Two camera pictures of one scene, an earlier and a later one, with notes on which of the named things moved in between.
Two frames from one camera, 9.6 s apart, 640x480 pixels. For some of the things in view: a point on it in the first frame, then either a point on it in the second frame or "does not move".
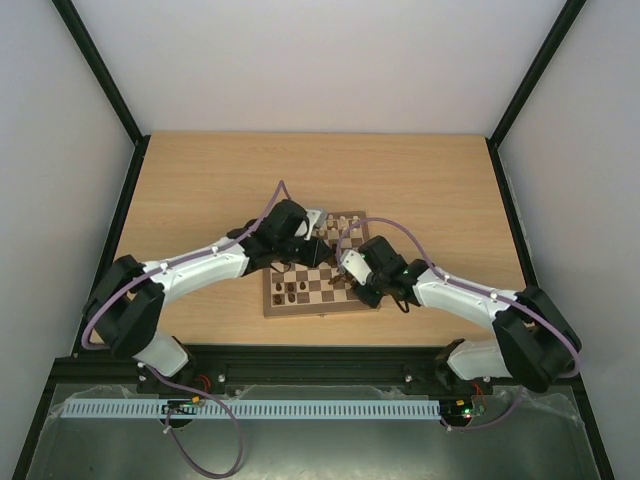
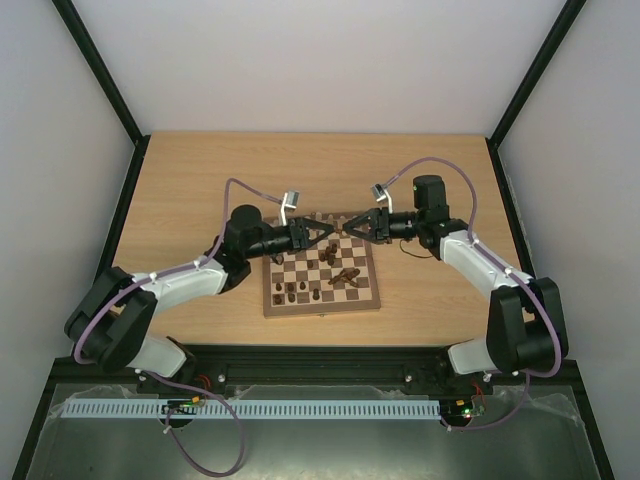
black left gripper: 315,258 to 300,236
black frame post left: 71,16 does not move
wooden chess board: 290,291 does not move
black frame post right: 562,25 does not move
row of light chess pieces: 331,223 does not move
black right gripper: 361,288 to 379,226
